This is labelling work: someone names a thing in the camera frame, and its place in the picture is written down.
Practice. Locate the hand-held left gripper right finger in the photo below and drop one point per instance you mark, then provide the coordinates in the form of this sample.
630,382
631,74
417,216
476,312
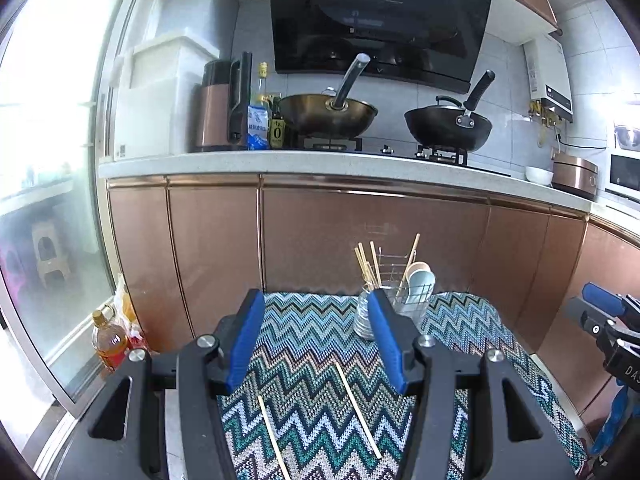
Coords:
392,345

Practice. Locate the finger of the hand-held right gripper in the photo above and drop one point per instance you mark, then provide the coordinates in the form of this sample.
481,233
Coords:
585,317
602,296

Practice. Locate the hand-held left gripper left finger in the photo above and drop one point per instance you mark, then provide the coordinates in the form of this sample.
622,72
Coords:
245,340

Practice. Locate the wooden chopstick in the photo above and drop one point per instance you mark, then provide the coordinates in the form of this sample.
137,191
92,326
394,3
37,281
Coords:
412,255
367,272
373,260
357,410
361,262
275,440

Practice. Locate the zigzag patterned cloth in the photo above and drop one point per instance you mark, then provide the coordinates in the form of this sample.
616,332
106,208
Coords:
310,375

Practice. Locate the yellow plastic bag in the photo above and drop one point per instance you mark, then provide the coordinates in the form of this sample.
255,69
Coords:
131,310

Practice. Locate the white microwave oven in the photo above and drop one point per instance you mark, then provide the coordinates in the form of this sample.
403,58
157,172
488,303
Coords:
625,175

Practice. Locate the copper rice cooker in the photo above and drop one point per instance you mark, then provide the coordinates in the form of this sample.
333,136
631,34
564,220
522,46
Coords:
575,175

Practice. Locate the copper base cabinet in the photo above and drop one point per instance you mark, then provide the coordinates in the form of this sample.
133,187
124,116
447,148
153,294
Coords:
310,230

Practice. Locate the cooking oil bottle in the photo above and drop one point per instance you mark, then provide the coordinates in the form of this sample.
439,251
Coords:
110,345

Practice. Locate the white bowl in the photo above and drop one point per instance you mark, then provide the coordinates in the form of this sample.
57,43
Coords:
539,176

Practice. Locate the black glass gas stove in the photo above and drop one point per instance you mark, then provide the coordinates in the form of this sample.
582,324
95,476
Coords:
400,155

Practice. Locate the dark soy sauce bottle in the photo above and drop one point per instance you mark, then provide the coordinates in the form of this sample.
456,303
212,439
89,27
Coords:
277,130

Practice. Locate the beige plastic stool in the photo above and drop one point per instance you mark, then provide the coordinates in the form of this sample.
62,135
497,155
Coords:
50,255

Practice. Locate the blue white salt bag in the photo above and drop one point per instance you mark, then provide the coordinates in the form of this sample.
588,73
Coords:
257,125

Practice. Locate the black wok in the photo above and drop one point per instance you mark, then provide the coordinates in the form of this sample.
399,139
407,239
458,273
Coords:
445,130

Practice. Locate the white water heater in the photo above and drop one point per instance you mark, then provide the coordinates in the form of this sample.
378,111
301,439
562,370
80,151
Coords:
550,80

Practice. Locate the brass wok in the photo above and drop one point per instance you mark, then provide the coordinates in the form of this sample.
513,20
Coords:
325,117

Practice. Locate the yellow cap glass bottle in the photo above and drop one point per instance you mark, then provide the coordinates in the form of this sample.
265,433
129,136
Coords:
262,85

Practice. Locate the sliding glass door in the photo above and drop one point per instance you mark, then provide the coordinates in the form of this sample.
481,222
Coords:
50,135

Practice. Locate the black range hood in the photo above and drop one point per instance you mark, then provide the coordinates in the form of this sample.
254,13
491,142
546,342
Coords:
380,15

